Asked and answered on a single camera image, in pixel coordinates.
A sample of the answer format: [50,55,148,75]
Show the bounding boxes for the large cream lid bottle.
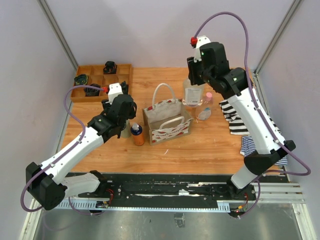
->
[120,120,131,139]

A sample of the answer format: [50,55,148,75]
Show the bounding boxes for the white cap clear bottle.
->
[182,78,205,107]

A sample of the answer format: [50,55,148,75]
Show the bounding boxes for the pink cap bottle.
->
[196,92,213,121]

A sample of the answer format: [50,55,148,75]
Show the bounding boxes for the watermelon print canvas bag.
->
[142,83,193,146]

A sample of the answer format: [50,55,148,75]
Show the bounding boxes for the black white striped cloth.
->
[219,98,281,136]

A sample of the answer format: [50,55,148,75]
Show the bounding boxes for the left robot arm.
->
[25,94,137,211]

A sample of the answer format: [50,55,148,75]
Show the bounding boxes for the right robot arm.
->
[187,38,296,193]

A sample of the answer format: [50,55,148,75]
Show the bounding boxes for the dark rolled sock right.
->
[120,81,129,95]

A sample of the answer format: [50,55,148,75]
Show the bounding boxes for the dark rolled sock centre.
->
[84,83,101,97]

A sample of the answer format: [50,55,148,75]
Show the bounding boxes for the dark rolled sock orange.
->
[103,61,117,75]

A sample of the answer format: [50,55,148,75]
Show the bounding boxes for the dark rolled sock green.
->
[73,74,89,86]

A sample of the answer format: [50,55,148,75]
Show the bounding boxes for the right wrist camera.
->
[192,35,211,63]

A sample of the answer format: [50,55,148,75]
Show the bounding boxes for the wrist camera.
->
[107,82,123,103]
[192,35,211,63]

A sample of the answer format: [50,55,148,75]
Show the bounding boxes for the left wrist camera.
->
[107,82,123,103]

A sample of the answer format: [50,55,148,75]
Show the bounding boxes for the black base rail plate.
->
[77,172,257,208]

